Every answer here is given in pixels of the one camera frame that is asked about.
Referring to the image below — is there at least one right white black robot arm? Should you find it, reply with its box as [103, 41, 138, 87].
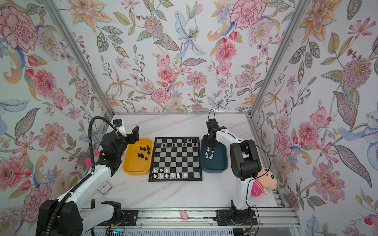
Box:
[206, 118, 262, 224]

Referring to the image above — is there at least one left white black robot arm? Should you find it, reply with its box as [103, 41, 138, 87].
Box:
[36, 116, 140, 236]

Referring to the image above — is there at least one dark teal plastic tray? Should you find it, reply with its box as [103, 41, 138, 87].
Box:
[200, 135, 228, 173]

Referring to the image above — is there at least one yellow plastic tray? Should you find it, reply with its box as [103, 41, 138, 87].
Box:
[123, 139, 153, 176]

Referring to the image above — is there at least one colourful plush toy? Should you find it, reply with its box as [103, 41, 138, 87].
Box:
[85, 150, 100, 167]

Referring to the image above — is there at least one black white chessboard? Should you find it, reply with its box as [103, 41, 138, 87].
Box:
[149, 137, 203, 182]

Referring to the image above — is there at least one small white clock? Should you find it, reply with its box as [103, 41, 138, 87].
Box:
[97, 182, 112, 195]

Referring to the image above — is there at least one pink striped plush doll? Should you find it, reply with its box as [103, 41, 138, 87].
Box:
[251, 167, 277, 197]

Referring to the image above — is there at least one small pink toy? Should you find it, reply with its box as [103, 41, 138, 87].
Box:
[180, 210, 189, 221]

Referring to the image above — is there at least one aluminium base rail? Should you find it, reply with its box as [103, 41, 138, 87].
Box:
[48, 207, 302, 229]

